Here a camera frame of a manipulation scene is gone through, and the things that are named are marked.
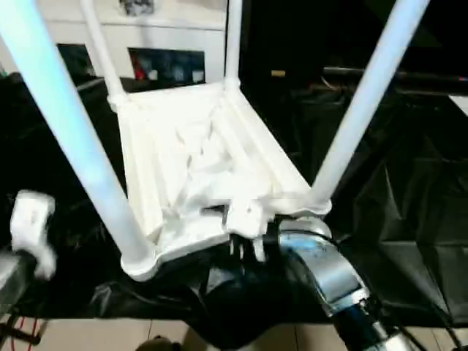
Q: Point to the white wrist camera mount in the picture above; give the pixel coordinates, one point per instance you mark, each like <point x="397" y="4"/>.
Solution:
<point x="243" y="219"/>
<point x="31" y="219"/>

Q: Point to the black fabric case gold label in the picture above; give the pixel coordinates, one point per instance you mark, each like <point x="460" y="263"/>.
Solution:
<point x="278" y="72"/>

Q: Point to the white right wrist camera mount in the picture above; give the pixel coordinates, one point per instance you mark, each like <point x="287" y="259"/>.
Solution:
<point x="243" y="219"/>

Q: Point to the clear bag of black parts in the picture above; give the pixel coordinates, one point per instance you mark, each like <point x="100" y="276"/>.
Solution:
<point x="132" y="7"/>

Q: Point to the white plastic table top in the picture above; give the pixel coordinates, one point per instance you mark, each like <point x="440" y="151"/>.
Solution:
<point x="164" y="146"/>

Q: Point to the black plastic mat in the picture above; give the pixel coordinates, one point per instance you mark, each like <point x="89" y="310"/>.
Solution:
<point x="402" y="219"/>

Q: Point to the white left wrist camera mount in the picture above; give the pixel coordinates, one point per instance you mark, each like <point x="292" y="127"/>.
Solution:
<point x="31" y="219"/>

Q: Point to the white plastic table leg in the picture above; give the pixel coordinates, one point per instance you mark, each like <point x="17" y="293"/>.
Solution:
<point x="233" y="47"/>
<point x="105" y="55"/>
<point x="83" y="146"/>
<point x="362" y="109"/>

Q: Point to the black folding table frame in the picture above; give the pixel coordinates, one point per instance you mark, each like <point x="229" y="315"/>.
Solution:
<point x="22" y="335"/>

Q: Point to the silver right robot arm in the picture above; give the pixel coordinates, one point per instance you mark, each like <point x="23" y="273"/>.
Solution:
<point x="329" y="267"/>

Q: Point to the white flat board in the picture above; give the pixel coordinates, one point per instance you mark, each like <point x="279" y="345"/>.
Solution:
<point x="460" y="101"/>

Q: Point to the white cabinet with glass doors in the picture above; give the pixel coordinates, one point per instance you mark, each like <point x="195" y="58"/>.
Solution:
<point x="164" y="33"/>

